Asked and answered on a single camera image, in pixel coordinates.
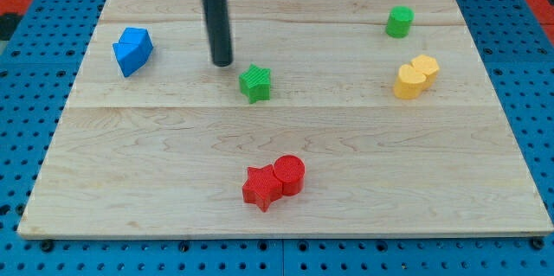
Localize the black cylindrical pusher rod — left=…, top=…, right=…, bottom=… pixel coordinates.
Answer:
left=202, top=0, right=234, bottom=67

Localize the green star block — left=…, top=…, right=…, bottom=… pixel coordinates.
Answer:
left=239, top=64, right=272, bottom=104

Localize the light wooden board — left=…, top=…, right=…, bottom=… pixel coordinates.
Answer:
left=18, top=0, right=553, bottom=240

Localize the red star block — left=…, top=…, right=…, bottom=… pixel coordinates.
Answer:
left=242, top=164, right=283, bottom=212

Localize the blue cube block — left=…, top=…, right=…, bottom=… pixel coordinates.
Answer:
left=119, top=27, right=153, bottom=66

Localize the blue triangle block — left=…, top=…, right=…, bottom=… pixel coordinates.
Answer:
left=113, top=42, right=144, bottom=77

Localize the red cylinder block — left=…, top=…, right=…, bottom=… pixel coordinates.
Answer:
left=274, top=155, right=306, bottom=196

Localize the green cylinder block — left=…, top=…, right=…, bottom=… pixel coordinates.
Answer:
left=385, top=6, right=415, bottom=38

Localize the yellow heart block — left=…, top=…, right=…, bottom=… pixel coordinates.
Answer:
left=393, top=64, right=427, bottom=99

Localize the yellow hexagon block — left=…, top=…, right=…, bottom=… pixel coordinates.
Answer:
left=410, top=55, right=440, bottom=90

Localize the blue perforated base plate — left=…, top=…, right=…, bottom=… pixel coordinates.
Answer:
left=1, top=0, right=553, bottom=275

